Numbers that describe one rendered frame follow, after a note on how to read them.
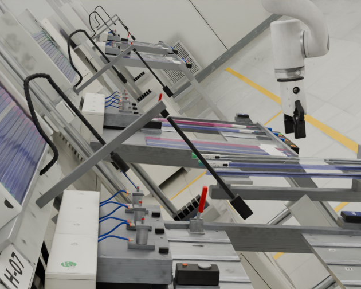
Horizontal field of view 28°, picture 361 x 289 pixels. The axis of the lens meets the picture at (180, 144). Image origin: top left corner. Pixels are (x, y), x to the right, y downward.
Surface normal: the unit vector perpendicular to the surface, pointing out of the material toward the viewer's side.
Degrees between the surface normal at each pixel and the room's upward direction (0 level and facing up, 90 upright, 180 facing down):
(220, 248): 43
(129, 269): 90
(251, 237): 90
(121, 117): 90
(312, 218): 90
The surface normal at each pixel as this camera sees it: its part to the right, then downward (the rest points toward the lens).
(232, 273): 0.07, -0.98
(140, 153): 0.10, 0.20
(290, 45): -0.17, 0.19
